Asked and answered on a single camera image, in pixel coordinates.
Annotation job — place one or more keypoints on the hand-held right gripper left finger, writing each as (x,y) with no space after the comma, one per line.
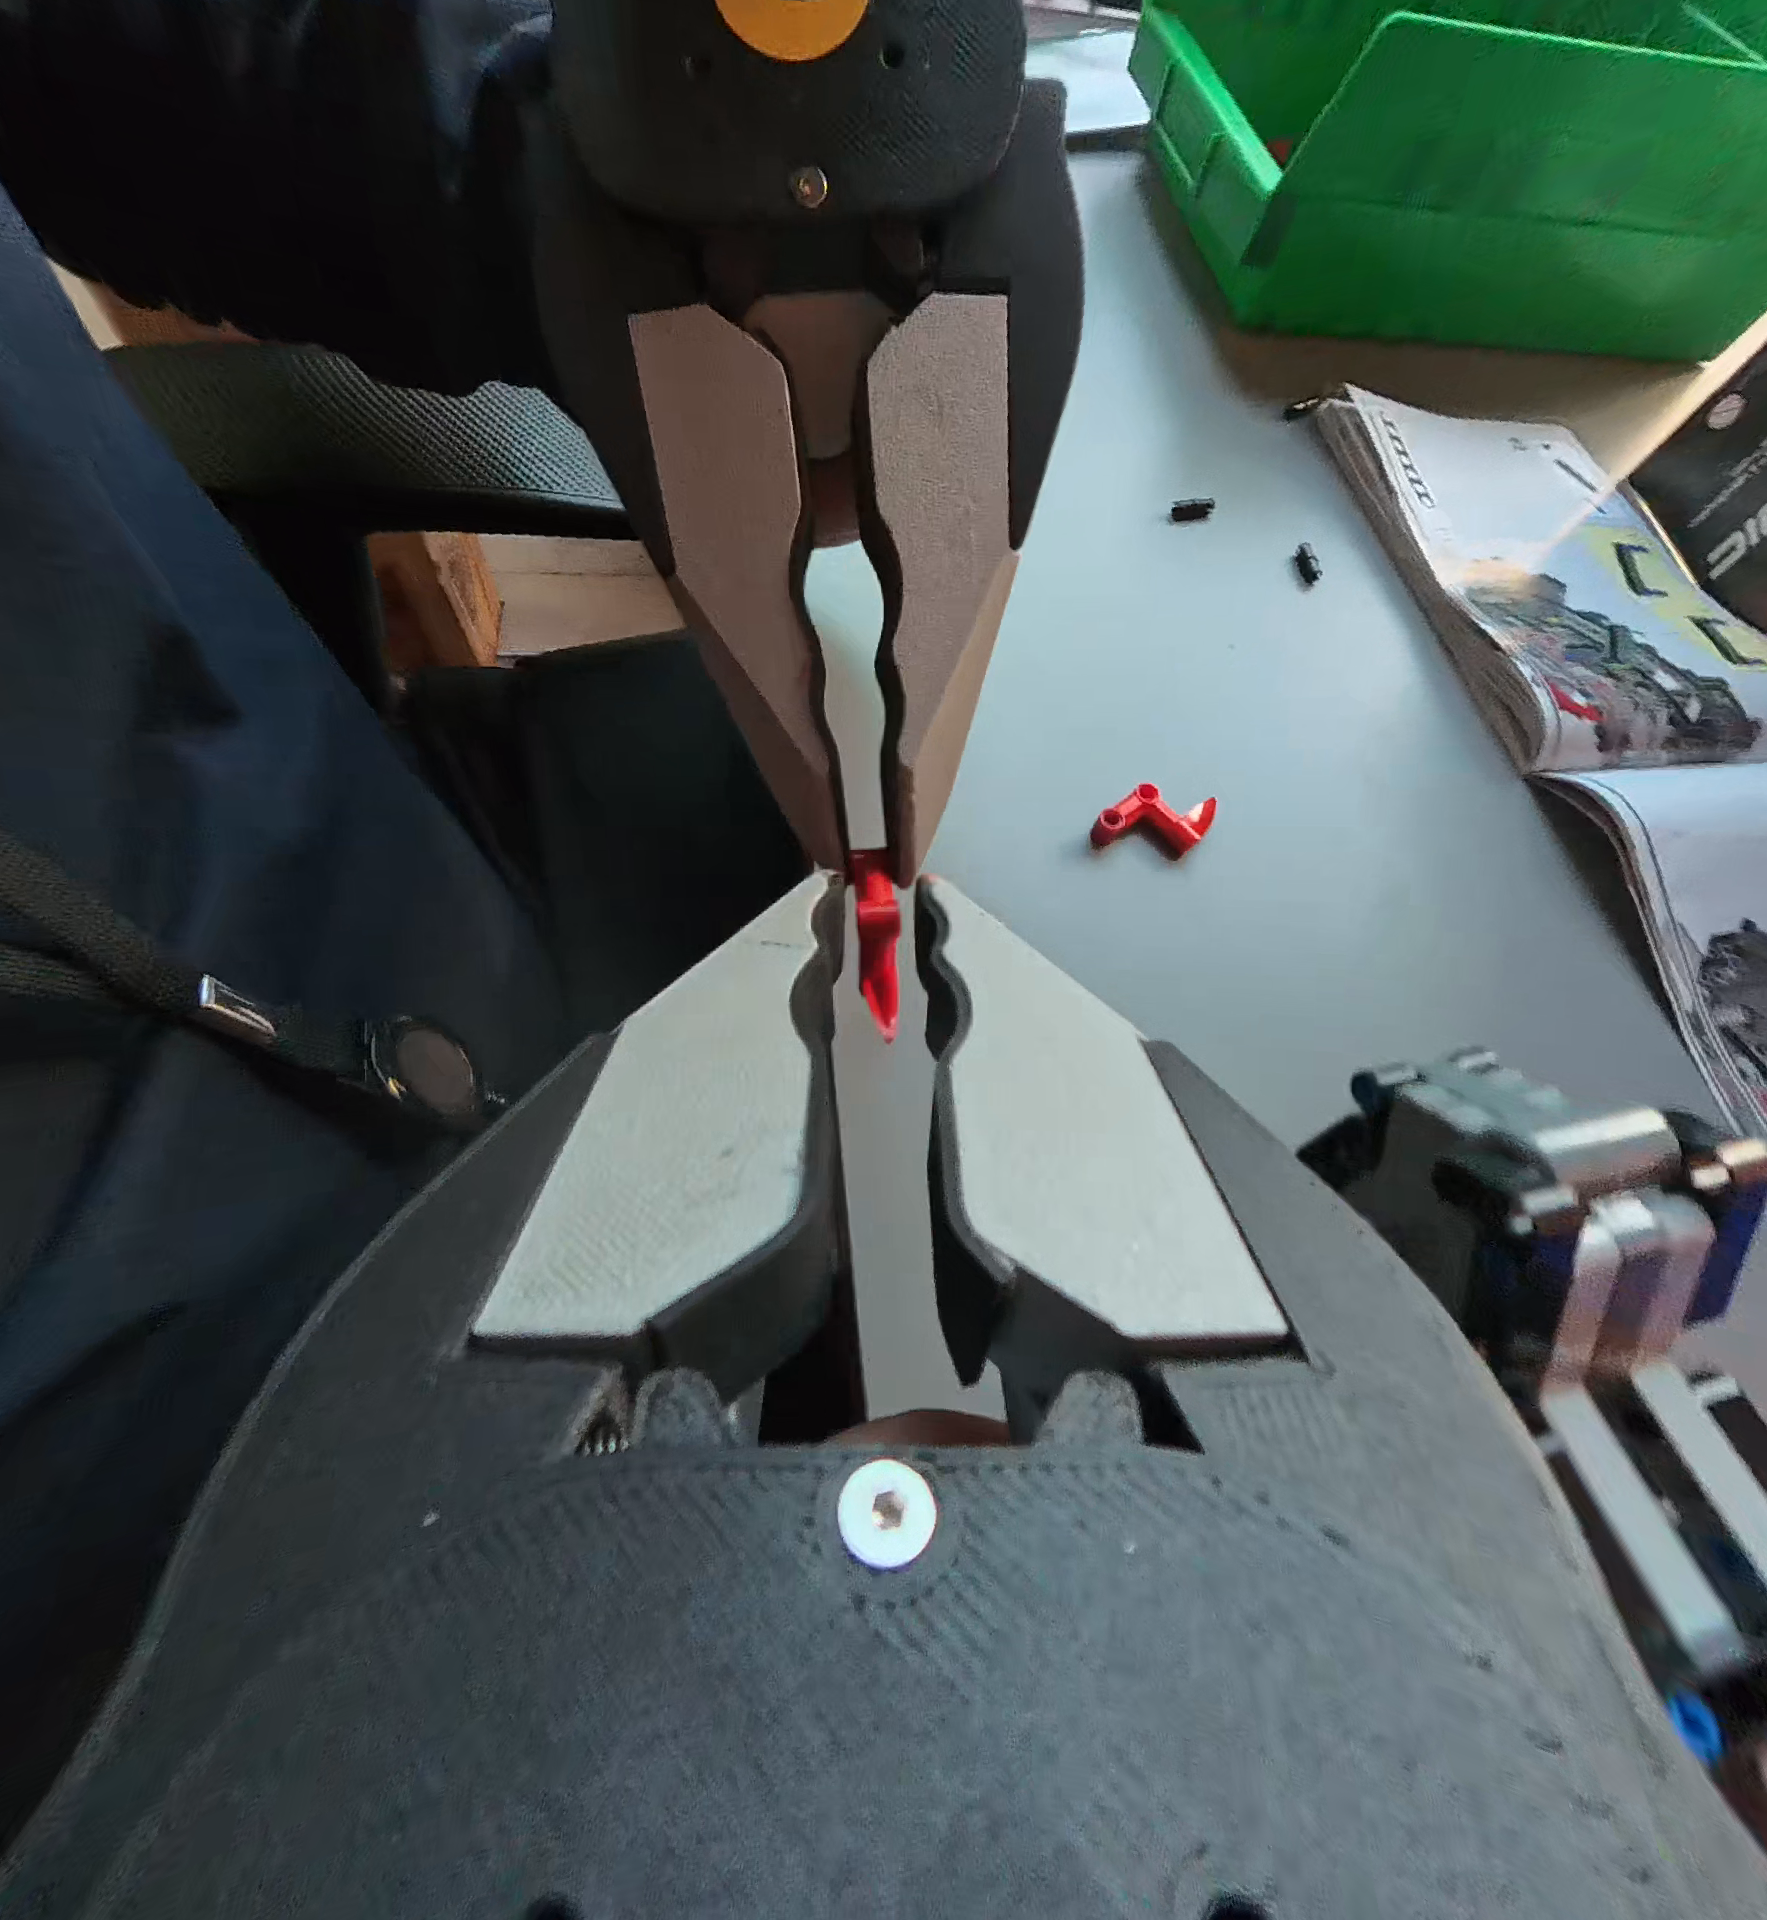
(658,1185)

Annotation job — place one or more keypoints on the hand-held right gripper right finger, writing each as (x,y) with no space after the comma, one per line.
(1109,1185)

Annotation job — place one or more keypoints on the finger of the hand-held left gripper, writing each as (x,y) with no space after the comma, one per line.
(720,481)
(951,481)

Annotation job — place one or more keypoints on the red lego claw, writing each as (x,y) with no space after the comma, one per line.
(879,968)

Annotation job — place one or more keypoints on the red lego axle connector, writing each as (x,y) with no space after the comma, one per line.
(1122,823)

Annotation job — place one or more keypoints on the red lego pin connector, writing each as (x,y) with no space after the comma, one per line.
(873,879)

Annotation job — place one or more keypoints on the red lego claw assembly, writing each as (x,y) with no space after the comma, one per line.
(1198,822)

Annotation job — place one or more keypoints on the grey dinosaur lego model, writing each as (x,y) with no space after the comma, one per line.
(1575,1275)

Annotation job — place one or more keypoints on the person's left forearm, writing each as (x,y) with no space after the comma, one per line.
(298,181)

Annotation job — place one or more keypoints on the lego instruction booklet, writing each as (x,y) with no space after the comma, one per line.
(1575,631)

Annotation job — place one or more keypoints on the person's left hand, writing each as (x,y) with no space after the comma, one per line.
(831,504)

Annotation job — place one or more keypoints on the black badge reel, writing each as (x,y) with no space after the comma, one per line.
(426,1068)

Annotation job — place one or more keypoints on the black office chair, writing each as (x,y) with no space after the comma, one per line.
(374,434)

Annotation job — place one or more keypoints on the flat dark panel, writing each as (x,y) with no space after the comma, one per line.
(1094,105)

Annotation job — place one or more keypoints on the person's dark navy clothing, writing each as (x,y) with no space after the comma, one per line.
(149,674)

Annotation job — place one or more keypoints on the green plastic bin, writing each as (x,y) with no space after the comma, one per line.
(1500,197)

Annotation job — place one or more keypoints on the wooden post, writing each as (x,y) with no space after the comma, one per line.
(435,601)

